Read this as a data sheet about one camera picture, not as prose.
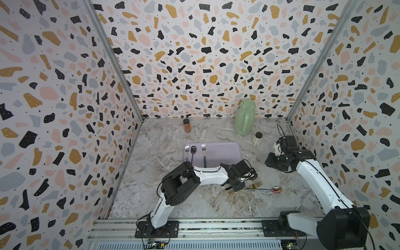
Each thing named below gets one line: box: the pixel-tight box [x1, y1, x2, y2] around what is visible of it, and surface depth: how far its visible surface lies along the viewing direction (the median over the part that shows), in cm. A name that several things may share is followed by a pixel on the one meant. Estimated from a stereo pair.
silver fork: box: [184, 143, 190, 162], surface depth 105 cm
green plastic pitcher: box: [233, 98, 257, 136], surface depth 100 cm
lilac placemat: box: [182, 142, 243, 168], surface depth 105 cm
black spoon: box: [190, 145, 197, 165], surface depth 105 cm
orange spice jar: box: [183, 118, 192, 133], surface depth 112 cm
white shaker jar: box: [252, 131, 264, 147], surface depth 103 cm
